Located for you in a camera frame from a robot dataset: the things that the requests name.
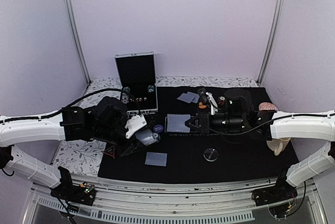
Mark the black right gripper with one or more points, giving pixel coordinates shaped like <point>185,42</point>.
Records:
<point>192,127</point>

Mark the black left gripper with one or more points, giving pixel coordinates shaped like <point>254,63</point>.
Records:
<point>132,149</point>

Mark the blue patterned card deck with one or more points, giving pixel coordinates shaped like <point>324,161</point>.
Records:
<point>147,137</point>

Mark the orange big blind button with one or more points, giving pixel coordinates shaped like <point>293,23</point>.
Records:
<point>201,106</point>

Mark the purple small blind button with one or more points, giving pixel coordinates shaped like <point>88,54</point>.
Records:
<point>158,128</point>

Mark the clear dealer button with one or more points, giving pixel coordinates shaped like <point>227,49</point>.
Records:
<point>210,154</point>

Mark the orange black poker chips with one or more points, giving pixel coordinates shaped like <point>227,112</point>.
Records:
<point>221,101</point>

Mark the long poker chip stack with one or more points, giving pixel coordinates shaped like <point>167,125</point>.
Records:
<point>125,95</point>

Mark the short poker chip stack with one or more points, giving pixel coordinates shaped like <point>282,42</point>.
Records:
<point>150,89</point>

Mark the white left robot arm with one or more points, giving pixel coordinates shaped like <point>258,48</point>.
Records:
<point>15,130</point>

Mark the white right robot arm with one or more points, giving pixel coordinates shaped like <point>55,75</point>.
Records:
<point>305,126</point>

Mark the red triangle all-in marker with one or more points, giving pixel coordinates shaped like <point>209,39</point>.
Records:
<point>110,151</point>

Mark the black poker mat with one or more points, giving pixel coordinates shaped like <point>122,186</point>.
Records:
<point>241,161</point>

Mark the red dice row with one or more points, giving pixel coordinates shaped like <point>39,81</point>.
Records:
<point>140,100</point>

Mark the floral white tablecloth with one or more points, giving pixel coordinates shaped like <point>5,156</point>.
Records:
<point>84,158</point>

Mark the red patterned round tin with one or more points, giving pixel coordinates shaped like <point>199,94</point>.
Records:
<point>266,106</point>

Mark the aluminium poker chip case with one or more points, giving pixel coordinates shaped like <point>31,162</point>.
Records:
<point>137,71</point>

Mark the cream ribbed mug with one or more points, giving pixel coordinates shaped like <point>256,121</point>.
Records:
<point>277,145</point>

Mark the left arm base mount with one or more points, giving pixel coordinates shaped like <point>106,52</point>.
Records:
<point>82,194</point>

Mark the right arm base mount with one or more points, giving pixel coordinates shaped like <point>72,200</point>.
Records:
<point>278,192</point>

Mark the right aluminium frame post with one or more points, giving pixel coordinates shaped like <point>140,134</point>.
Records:
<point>270,42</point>

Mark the aluminium frame post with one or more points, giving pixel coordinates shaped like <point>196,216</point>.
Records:
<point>76,39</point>
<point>270,42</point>

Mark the left aluminium frame post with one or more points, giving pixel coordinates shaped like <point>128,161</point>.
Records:
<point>76,39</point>

